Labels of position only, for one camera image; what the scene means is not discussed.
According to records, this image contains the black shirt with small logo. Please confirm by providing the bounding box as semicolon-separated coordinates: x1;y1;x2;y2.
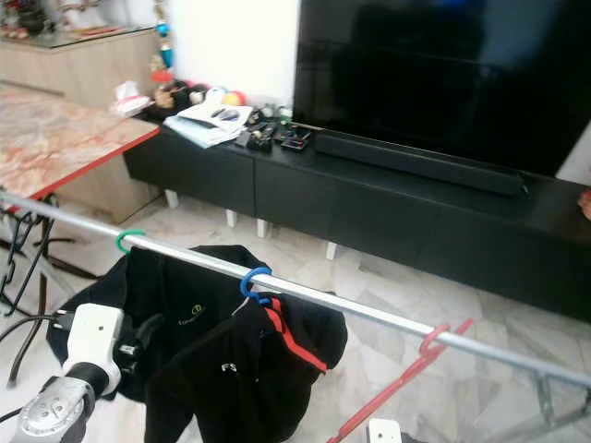
46;245;273;407

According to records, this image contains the green plastic hanger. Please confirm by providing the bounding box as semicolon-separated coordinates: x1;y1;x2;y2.
116;228;149;255

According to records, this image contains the blue plastic hanger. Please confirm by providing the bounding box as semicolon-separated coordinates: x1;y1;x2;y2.
240;267;274;305

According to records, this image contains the black plastic hanger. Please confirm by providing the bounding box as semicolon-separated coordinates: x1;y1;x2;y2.
5;196;56;292

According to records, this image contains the red plastic hanger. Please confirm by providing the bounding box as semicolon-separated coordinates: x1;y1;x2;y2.
328;318;474;443

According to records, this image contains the black shirt with red trim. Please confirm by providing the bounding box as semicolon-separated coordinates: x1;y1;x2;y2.
143;295;350;443

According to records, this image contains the pink marble folding table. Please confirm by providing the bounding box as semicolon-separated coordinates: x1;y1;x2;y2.
0;85;163;278

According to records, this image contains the white booklet stack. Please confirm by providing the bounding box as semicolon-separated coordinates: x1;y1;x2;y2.
166;102;255;149

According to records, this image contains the pink tissue pack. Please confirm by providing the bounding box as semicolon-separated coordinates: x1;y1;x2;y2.
113;81;154;117

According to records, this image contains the jar with red lid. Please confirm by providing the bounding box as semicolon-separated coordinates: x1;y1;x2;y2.
152;72;178;108

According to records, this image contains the black round ornament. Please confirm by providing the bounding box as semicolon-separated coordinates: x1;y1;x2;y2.
177;81;206;104

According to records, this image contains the black remote control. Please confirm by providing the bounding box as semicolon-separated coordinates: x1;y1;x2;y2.
277;125;313;151

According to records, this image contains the black TV console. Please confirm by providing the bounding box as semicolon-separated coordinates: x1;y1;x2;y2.
125;103;591;321

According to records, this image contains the light wooden sideboard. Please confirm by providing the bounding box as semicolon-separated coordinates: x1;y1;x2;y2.
0;28;160;110

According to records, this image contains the blue gold trophy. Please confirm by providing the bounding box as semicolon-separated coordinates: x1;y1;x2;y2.
152;0;178;75

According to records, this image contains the white robed figurine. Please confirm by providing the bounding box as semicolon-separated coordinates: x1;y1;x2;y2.
55;0;112;29

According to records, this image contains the black soundbar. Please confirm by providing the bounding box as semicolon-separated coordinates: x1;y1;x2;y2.
314;129;532;198

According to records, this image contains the dark seated figurine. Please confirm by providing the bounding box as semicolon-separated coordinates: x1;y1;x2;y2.
5;0;49;38

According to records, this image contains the black flat television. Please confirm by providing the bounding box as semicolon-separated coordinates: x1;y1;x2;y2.
293;0;591;178

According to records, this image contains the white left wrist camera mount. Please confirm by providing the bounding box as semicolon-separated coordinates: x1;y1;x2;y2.
60;303;126;375

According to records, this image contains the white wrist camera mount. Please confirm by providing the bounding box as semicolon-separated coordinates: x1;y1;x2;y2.
60;303;126;375
367;420;403;443

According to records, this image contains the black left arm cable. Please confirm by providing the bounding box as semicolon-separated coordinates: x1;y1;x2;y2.
0;312;73;425

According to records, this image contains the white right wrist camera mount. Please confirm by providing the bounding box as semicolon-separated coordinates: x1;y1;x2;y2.
367;420;403;443

